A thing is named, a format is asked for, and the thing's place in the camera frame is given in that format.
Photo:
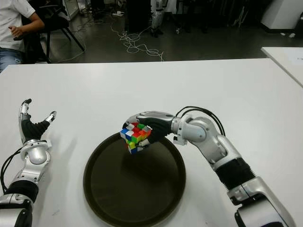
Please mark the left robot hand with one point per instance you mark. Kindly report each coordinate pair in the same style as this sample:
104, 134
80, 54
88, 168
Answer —
30, 130

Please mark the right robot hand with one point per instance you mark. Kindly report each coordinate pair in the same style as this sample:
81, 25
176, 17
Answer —
158, 125

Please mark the multicoloured Rubik's cube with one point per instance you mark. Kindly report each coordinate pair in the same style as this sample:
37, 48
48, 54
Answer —
135, 139

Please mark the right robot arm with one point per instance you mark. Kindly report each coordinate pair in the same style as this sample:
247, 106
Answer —
196, 132

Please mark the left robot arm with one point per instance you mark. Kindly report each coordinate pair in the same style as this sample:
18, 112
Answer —
36, 156

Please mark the dark brown round tray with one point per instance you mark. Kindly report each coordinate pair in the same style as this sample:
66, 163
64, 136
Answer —
135, 189

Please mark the black wheeled stand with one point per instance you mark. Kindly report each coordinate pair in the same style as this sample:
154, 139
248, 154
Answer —
177, 30

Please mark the grey humanoid robot legs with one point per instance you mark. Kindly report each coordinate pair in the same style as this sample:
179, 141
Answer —
156, 19

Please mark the black chair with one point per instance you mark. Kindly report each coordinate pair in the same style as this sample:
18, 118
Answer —
54, 23

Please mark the black cabinet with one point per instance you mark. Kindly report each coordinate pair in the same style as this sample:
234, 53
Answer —
139, 16

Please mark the person in white shirt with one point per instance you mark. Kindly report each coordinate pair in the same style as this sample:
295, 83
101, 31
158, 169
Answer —
11, 14

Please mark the white power strip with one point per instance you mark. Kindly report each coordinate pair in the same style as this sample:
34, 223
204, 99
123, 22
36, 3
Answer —
118, 14

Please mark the white glass-front cabinet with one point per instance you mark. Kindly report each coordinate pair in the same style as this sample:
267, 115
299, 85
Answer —
71, 9

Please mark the silver folded stand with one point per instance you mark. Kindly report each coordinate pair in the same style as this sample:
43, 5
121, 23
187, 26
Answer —
241, 16

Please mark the white neighbouring table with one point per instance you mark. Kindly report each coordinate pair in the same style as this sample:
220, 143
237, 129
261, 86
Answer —
281, 56

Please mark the white paper sheet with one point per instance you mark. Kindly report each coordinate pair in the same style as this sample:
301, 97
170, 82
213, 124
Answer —
297, 61

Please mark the small white floor object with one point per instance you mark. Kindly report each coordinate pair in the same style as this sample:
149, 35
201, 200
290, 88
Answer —
292, 35

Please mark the white cabinet with dark base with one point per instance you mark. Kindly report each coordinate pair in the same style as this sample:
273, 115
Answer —
284, 11

